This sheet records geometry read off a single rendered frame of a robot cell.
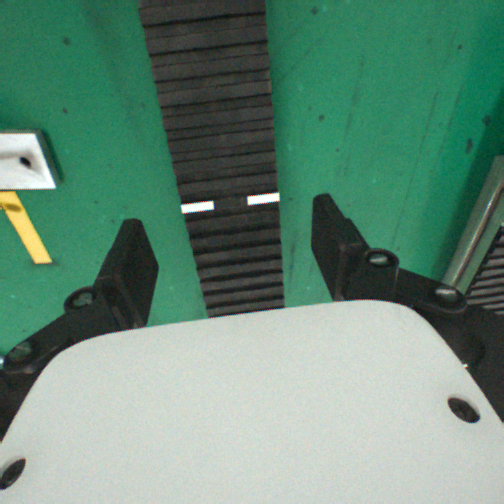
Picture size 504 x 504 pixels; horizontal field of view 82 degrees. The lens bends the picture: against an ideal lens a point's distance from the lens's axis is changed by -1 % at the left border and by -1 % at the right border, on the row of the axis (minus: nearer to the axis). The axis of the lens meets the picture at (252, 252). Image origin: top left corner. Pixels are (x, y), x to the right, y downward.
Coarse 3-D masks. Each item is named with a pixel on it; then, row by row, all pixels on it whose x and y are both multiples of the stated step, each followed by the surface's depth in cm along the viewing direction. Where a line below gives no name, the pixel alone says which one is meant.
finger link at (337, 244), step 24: (312, 216) 14; (336, 216) 11; (312, 240) 14; (336, 240) 11; (360, 240) 11; (336, 264) 11; (336, 288) 12; (408, 288) 9; (432, 288) 9; (432, 312) 9; (456, 312) 8
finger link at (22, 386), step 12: (0, 372) 9; (36, 372) 9; (0, 384) 8; (12, 384) 8; (24, 384) 8; (0, 396) 8; (12, 396) 8; (24, 396) 8; (0, 408) 8; (12, 408) 8; (0, 420) 8; (12, 420) 8; (0, 432) 7; (0, 444) 7
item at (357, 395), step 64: (256, 320) 7; (320, 320) 7; (384, 320) 7; (64, 384) 6; (128, 384) 6; (192, 384) 6; (256, 384) 6; (320, 384) 6; (384, 384) 6; (448, 384) 6; (0, 448) 6; (64, 448) 5; (128, 448) 5; (192, 448) 5; (256, 448) 5; (320, 448) 5; (384, 448) 5; (448, 448) 5
